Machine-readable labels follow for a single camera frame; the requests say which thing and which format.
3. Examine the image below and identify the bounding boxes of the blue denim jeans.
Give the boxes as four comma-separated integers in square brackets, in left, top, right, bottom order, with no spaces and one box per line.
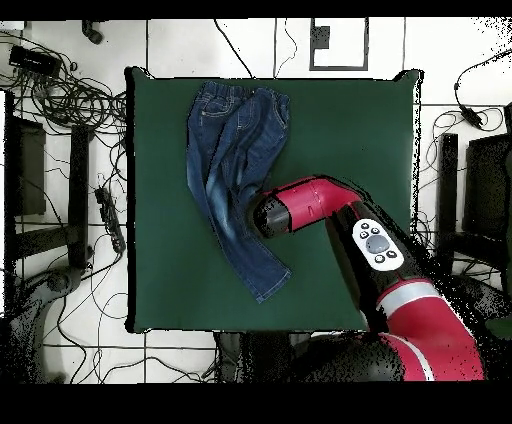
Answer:
[185,79,293,305]

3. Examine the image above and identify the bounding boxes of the dark green tablecloth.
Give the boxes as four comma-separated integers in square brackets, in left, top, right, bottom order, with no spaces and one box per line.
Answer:
[123,67,425,335]

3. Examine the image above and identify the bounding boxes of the black power strip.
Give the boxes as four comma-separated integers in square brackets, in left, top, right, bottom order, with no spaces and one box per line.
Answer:
[94,186,127,254]

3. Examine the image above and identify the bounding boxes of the black metal stand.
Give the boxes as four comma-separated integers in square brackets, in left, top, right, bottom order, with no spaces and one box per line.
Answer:
[3,90,95,277]
[435,133,512,277]

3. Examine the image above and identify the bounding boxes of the small dark square box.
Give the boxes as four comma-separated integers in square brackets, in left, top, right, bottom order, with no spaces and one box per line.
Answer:
[313,25,332,50]

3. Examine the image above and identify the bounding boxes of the grey stand base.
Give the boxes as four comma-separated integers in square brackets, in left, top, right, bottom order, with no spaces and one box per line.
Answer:
[7,265,87,383]
[449,274,510,322]

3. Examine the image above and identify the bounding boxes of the person's shoe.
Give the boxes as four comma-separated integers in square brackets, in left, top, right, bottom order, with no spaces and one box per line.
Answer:
[80,19,105,46]

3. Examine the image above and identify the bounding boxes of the black electronics box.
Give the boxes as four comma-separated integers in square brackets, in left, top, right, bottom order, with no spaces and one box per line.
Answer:
[8,44,63,78]

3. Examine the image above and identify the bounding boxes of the grey square frame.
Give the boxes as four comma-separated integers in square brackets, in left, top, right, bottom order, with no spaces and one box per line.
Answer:
[308,17,370,72]

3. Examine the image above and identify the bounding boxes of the tangled black cables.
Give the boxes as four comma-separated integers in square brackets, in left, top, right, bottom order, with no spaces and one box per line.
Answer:
[0,29,129,139]

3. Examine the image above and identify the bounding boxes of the black cable with adapter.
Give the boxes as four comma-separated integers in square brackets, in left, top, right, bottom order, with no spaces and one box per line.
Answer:
[453,49,512,130]

